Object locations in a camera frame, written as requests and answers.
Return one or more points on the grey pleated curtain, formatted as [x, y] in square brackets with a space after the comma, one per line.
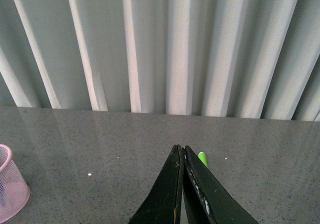
[256, 59]

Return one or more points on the green marker pen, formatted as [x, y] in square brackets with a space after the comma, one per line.
[203, 158]

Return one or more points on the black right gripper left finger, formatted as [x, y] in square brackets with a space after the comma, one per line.
[164, 201]

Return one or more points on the purple marker pen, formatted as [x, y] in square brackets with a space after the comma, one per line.
[2, 195]

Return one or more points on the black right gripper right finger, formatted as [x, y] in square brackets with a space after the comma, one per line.
[206, 200]

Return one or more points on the pink mesh pen cup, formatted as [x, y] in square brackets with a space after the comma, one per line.
[16, 190]

